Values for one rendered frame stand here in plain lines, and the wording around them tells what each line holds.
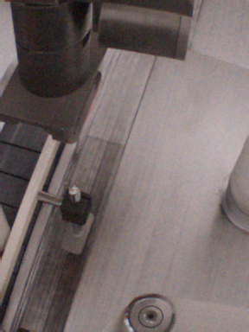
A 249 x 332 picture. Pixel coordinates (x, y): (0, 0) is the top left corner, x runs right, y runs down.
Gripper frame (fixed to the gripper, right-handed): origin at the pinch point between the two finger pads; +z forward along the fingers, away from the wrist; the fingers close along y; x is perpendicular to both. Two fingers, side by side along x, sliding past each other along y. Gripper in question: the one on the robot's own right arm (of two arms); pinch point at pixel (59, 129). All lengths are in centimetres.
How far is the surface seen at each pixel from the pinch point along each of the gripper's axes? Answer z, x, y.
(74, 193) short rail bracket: 6.8, -2.2, -2.7
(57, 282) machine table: 18.6, -1.5, -9.4
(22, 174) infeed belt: 13.7, 5.7, 0.7
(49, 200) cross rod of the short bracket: 10.7, 0.9, -2.6
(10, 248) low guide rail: 10.1, 3.0, -9.6
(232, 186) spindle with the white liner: 9.3, -17.6, 4.1
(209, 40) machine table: 18.9, -11.4, 33.4
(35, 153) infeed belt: 13.7, 5.2, 3.8
